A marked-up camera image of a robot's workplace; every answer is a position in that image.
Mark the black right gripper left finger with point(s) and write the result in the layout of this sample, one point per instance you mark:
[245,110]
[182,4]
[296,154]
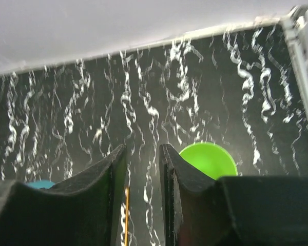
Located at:
[81,210]

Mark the gold wire wine glass rack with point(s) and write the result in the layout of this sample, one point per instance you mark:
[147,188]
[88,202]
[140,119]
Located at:
[127,215]

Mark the aluminium base frame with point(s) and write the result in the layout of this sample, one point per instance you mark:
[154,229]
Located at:
[294,31]

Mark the teal plastic wine glass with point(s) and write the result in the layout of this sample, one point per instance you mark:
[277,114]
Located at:
[41,184]

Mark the green plastic wine glass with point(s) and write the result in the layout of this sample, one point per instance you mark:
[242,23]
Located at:
[211,159]

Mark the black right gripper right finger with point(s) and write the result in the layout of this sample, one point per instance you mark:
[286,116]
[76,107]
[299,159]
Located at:
[233,210]

